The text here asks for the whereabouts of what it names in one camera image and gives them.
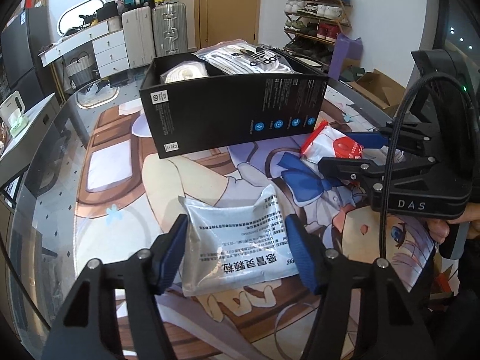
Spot white desk with drawers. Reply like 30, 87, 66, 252
39, 20, 130, 80

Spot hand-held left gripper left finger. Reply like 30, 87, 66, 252
41, 214, 189, 360

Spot red and white packet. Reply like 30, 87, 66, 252
300, 120, 367, 189

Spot white electric kettle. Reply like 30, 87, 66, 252
0, 90, 26, 121

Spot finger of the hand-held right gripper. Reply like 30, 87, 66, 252
317, 155, 440, 191
342, 122, 433, 151

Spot silver white sachet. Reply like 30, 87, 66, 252
178, 184, 301, 298

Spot black bag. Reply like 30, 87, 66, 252
95, 2, 123, 22

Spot silver suitcase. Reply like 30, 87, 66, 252
151, 2, 188, 58

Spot dark grey refrigerator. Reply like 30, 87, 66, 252
0, 7, 54, 95

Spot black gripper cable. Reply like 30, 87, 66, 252
378, 74, 480, 260

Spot dark green box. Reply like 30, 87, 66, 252
339, 65, 370, 83

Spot wooden door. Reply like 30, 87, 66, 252
198, 0, 262, 48

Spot black cardboard box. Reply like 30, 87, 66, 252
139, 47, 331, 160

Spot oval white-framed mirror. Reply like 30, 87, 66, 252
56, 0, 108, 40

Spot wooden shoe rack with shoes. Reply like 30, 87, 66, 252
281, 0, 352, 62

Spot open cardboard box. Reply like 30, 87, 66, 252
348, 68, 408, 116

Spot woven basket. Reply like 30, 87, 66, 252
63, 54, 97, 93

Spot printed cartoon desk mat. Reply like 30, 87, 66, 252
75, 93, 463, 346

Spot grey side cabinet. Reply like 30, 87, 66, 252
0, 94, 63, 182

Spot green wet wipes pack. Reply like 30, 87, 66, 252
6, 112, 30, 138

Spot bagged white shoelaces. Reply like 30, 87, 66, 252
160, 62, 209, 85

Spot person's right hand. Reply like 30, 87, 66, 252
427, 202, 480, 248

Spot purple bag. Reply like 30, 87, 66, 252
328, 34, 364, 84

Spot beige suitcase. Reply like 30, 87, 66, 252
121, 5, 157, 69

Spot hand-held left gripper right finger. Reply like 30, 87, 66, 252
285, 214, 444, 360

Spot bagged striped shoelaces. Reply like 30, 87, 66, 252
194, 39, 298, 78

